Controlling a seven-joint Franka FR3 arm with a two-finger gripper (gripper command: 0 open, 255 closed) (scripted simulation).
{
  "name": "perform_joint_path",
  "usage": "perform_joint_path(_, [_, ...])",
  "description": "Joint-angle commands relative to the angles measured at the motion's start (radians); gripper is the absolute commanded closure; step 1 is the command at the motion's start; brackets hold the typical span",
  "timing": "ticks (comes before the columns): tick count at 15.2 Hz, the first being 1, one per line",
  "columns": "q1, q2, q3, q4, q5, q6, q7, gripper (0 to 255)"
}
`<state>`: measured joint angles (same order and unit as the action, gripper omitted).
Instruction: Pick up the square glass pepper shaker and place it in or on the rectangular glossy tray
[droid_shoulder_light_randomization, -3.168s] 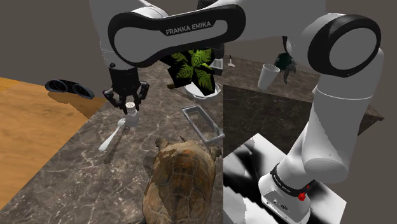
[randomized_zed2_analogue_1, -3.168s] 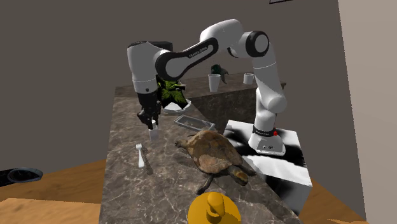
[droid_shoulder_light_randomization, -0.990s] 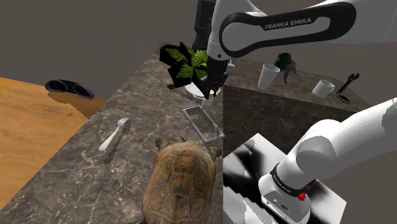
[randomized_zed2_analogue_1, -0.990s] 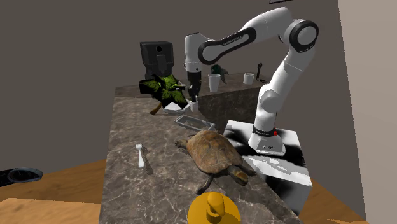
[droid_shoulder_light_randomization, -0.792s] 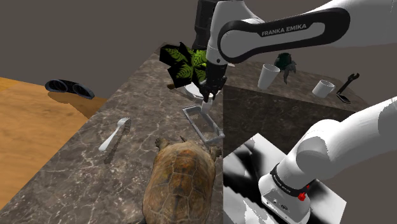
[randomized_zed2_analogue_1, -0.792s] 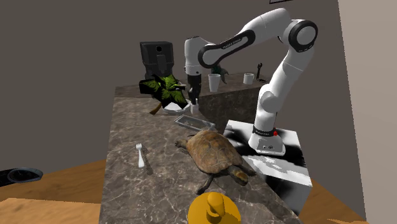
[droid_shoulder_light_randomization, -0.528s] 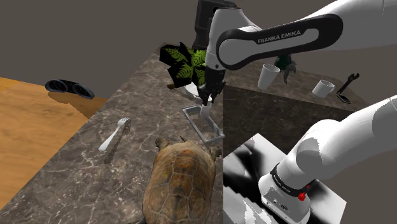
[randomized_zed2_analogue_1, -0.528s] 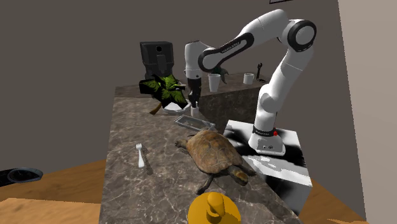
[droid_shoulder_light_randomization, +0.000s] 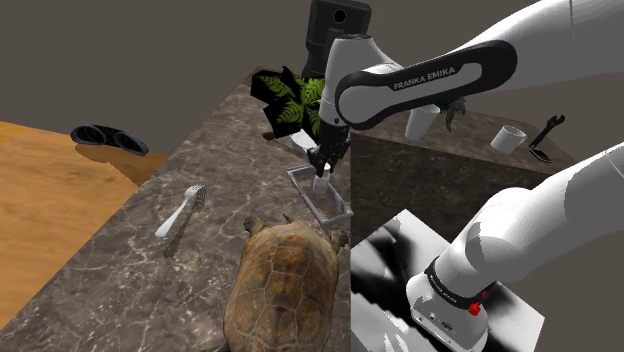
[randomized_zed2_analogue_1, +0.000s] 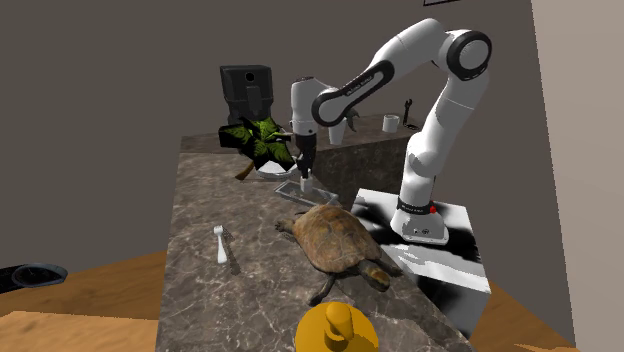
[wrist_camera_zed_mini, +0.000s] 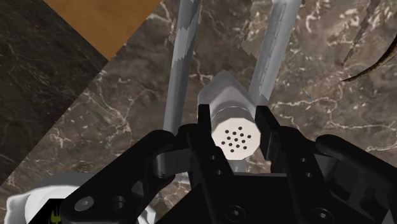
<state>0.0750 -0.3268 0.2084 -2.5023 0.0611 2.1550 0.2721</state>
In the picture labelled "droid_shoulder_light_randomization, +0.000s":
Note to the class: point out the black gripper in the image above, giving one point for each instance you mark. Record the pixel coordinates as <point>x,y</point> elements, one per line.
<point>334,141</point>

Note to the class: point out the black wrench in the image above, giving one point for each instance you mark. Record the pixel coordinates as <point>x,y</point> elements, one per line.
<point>547,129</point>

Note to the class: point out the white mug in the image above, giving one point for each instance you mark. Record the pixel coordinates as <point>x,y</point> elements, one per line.
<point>507,139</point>

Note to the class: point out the grey rectangular tray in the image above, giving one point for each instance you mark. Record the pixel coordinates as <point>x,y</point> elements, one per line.
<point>336,214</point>

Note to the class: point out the black and white robot stand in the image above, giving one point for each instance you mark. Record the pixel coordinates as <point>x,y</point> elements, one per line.
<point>385,302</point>

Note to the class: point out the dark green plant white pot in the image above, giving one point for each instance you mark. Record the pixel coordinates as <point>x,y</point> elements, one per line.
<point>420,124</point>

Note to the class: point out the fern plant in white pot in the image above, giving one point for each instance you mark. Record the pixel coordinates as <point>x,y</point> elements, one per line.
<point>287,105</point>

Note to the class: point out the tall black appliance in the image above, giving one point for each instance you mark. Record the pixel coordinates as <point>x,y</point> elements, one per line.
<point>324,34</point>

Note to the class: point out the brown turtle figure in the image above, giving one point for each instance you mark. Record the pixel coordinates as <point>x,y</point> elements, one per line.
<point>282,287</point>

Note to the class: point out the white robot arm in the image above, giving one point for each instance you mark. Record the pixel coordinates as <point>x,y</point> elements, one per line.
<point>516,229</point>

